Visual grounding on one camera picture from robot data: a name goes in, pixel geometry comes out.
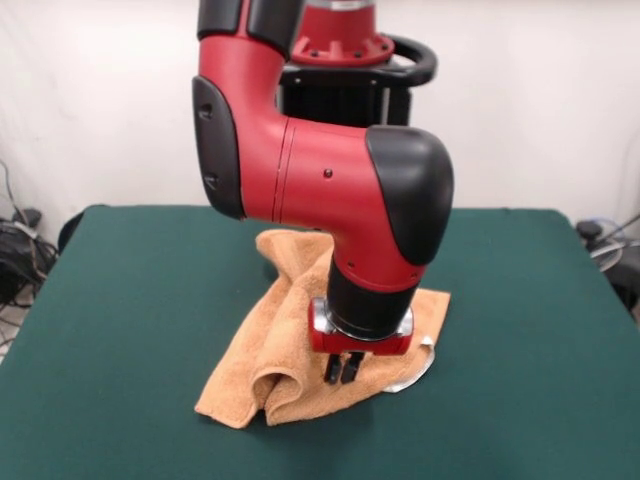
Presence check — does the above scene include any dark green table cloth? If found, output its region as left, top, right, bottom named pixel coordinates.
left=0, top=203, right=640, bottom=480

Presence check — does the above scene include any tan terry towel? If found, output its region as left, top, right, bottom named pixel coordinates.
left=193, top=228, right=452, bottom=429

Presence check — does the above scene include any black bulky object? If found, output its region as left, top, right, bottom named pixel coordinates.
left=607, top=259, right=640, bottom=321

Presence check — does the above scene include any black robot pedestal with handle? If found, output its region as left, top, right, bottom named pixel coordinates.
left=274, top=32, right=439, bottom=132

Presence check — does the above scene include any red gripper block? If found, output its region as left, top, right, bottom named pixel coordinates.
left=308, top=298, right=416, bottom=388

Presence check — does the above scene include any small black power brick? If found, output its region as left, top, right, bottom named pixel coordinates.
left=12, top=207, right=44, bottom=227

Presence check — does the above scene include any bundle of black cables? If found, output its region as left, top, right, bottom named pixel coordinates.
left=0, top=159, right=61, bottom=361

